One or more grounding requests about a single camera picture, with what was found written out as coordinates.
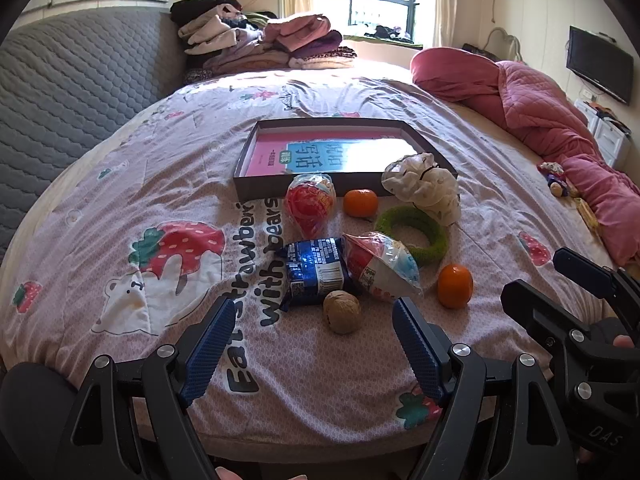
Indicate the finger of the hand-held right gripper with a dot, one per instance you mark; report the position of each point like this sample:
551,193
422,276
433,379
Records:
540,317
585,270

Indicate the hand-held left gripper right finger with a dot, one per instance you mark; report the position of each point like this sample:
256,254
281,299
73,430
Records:
420,350

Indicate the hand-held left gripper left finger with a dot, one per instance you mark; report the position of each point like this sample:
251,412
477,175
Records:
210,347

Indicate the tangerine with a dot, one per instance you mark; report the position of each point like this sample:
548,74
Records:
360,203
455,286

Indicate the walnut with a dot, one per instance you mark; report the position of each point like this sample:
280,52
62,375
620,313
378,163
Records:
342,312

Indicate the red and blue toy egg packet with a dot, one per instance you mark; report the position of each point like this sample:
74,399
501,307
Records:
380,265

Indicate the blue snack packet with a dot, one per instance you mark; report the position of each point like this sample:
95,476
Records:
312,270

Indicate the shallow cardboard box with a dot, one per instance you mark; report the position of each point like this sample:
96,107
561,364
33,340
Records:
260,186

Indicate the person's right hand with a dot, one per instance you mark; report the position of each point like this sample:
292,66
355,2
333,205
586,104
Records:
623,341

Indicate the yellow packet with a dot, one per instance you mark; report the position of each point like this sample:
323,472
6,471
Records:
587,215

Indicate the small tan round object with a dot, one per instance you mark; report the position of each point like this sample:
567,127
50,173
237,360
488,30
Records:
556,189

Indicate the red quilted blanket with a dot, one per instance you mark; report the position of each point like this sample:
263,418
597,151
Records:
525,170

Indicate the white drawer cabinet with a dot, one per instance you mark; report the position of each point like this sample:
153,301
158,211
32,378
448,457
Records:
607,137

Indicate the pink quilted blanket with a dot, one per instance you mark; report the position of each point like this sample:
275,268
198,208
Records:
540,105

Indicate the pink strawberry printed bedsheet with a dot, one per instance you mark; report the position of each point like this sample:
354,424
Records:
150,170

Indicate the pink and blue book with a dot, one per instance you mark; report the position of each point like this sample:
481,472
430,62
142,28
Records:
270,155

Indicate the black television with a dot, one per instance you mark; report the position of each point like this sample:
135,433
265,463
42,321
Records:
597,62

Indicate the pink pillow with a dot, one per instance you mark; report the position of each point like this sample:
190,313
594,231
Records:
450,72

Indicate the dark patterned bag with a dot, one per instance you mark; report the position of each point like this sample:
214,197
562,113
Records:
477,51

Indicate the grey quilted headboard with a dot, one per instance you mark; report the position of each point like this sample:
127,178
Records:
75,85

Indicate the dark clothes on windowsill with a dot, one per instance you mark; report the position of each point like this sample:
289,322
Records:
390,33

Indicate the green window seat mat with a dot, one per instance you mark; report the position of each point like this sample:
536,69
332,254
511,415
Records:
360,42

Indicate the pile of folded clothes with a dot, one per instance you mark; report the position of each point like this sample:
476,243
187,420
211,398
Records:
280,40

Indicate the white heart-shaped frame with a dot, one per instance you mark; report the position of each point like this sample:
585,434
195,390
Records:
512,40

